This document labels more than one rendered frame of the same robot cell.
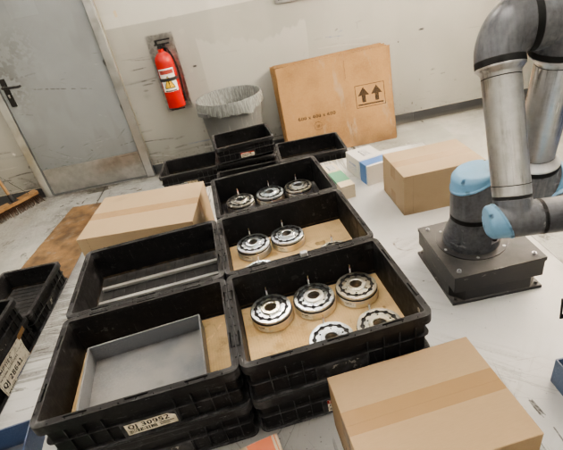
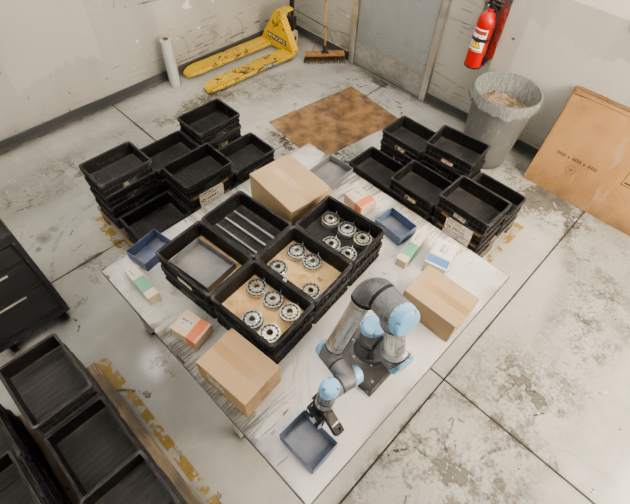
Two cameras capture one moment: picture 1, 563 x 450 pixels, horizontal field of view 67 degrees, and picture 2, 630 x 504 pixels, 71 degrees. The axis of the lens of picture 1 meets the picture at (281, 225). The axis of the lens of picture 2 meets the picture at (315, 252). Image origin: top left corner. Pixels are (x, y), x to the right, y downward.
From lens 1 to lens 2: 1.48 m
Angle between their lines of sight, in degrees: 37
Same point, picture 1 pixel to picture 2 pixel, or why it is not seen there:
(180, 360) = (215, 271)
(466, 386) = (253, 375)
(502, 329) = not seen: hidden behind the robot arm
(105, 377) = (194, 252)
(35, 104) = not seen: outside the picture
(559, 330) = (339, 412)
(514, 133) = (340, 328)
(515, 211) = (323, 351)
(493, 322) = not seen: hidden behind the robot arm
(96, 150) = (397, 53)
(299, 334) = (253, 305)
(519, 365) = (306, 400)
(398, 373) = (246, 350)
